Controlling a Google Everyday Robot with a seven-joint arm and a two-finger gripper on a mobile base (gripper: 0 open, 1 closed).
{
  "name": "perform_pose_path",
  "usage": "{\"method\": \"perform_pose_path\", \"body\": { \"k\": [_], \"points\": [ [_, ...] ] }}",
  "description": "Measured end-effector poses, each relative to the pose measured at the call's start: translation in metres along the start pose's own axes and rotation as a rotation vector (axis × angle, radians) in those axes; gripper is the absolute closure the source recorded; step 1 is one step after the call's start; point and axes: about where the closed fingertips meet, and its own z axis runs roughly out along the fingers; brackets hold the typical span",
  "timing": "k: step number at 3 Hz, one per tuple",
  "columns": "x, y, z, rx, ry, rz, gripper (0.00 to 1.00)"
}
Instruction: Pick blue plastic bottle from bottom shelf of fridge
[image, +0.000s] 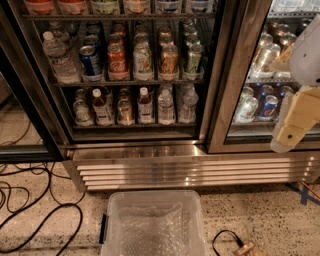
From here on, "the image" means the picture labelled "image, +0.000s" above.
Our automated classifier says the clear plastic storage bin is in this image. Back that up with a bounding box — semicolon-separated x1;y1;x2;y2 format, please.
101;190;209;256

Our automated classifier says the blue tape on floor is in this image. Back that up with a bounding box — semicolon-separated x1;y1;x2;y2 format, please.
285;182;320;206

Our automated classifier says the stainless steel fridge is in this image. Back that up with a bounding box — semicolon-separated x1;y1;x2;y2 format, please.
0;0;320;191

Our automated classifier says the brown tea bottle white cap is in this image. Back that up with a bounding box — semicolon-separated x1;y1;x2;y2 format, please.
92;89;114;126

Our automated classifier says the dark drink bottle white cap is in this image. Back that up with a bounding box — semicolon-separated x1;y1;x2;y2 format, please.
137;87;155;124

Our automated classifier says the red coca cola can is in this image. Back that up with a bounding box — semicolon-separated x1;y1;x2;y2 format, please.
107;44;130;81

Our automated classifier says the orange brown soda can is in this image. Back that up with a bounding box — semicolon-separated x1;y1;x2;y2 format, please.
159;45;178;81

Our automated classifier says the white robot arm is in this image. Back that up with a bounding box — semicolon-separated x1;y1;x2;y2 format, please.
270;14;320;153

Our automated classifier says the silver gold can right fridge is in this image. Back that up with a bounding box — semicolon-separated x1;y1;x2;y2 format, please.
251;43;281;78

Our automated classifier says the black cable with plug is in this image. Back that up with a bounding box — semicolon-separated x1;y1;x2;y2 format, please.
211;229;245;256

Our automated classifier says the white green can right fridge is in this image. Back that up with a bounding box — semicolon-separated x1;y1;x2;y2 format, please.
235;96;258;123

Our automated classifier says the clear glass jar bottle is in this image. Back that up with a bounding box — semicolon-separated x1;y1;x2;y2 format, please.
73;100;94;127

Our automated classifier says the amber glass bottle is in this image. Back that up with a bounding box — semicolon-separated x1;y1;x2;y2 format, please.
117;98;134;126

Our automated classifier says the blue pepsi can right fridge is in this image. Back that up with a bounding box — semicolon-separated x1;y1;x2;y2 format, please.
258;95;278;121

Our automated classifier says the clear water bottle right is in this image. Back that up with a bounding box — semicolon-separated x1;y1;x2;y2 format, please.
178;89;198;124

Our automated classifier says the closed glass fridge door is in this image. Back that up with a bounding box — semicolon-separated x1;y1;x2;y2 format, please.
208;0;319;153

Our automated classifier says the white green soda can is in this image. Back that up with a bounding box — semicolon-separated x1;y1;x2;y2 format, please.
133;43;153;81

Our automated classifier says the copper metal fitting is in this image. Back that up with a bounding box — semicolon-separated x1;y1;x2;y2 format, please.
233;242;268;256

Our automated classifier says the open glass fridge door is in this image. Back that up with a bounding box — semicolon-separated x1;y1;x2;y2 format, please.
0;2;63;164

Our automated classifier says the large clear water bottle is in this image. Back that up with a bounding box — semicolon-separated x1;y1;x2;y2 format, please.
43;31;80;84

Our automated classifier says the blue pepsi can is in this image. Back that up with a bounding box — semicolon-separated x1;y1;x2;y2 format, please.
79;45;103;81

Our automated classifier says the black floor cable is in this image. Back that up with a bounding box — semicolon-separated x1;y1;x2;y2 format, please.
0;162;84;256

